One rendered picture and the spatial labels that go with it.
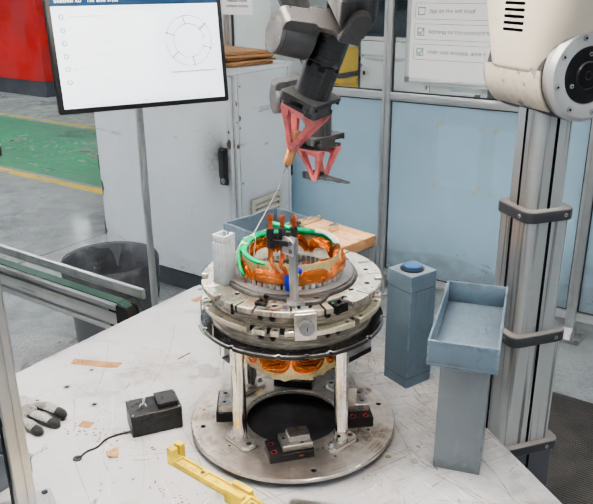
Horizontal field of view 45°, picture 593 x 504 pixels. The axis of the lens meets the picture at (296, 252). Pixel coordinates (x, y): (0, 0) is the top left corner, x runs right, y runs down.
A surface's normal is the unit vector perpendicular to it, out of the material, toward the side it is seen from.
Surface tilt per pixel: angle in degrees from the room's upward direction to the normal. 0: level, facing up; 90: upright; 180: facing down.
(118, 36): 83
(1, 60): 90
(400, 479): 0
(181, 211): 90
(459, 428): 90
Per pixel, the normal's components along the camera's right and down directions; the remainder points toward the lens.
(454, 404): -0.31, 0.33
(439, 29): -0.57, 0.29
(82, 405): -0.01, -0.94
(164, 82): 0.47, 0.19
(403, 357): -0.82, 0.21
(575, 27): 0.30, 0.62
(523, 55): -0.95, 0.11
